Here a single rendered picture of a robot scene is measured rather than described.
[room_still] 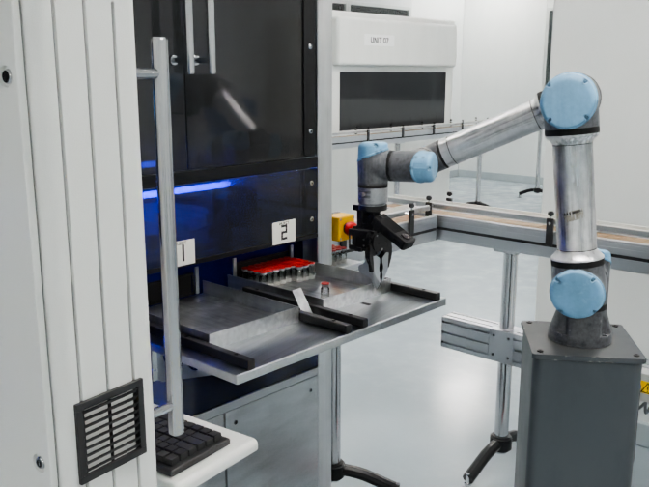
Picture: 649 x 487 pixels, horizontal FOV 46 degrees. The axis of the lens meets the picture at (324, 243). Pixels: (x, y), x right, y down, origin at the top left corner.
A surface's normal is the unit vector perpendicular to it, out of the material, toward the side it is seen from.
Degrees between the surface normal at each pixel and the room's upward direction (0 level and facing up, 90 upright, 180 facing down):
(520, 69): 90
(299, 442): 90
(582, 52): 90
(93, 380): 90
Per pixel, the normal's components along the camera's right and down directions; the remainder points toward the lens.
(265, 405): 0.74, 0.14
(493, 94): -0.68, 0.16
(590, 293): -0.37, 0.33
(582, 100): -0.44, 0.07
